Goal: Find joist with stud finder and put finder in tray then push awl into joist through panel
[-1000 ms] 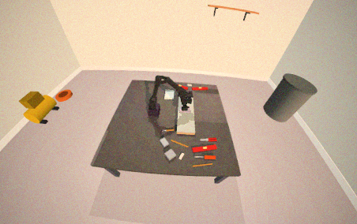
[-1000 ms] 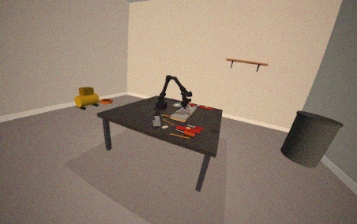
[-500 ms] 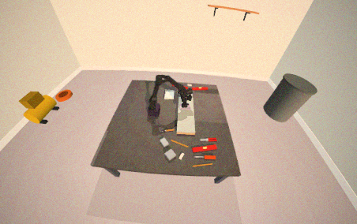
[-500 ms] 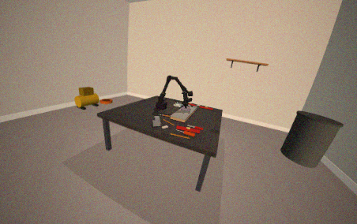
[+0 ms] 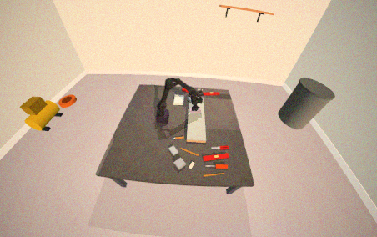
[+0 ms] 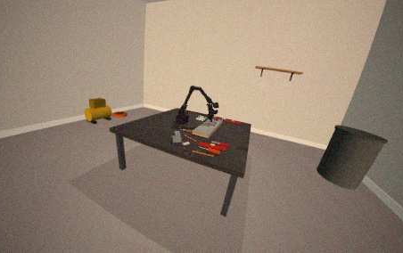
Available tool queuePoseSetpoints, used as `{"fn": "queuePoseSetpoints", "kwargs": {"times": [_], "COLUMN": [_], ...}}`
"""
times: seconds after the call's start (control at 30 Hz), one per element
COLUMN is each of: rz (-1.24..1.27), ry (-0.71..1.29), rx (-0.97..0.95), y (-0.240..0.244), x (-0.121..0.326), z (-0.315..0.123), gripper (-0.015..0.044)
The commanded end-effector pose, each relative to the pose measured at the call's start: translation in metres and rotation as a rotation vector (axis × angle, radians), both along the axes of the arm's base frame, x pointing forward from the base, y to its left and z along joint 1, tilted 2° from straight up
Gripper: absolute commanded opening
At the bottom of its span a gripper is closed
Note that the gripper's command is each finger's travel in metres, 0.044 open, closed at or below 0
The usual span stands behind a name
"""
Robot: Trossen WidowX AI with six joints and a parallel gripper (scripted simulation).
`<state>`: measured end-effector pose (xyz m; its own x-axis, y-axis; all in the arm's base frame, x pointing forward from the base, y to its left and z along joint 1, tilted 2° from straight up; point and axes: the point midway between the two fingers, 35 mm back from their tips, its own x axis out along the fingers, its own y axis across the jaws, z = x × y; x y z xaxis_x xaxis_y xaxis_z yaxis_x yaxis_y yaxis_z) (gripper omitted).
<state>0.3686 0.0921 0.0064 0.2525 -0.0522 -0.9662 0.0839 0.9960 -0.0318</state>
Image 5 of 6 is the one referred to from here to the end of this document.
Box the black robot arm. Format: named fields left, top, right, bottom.
left=156, top=78, right=204, bottom=116

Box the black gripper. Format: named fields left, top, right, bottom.
left=191, top=99, right=199, bottom=111

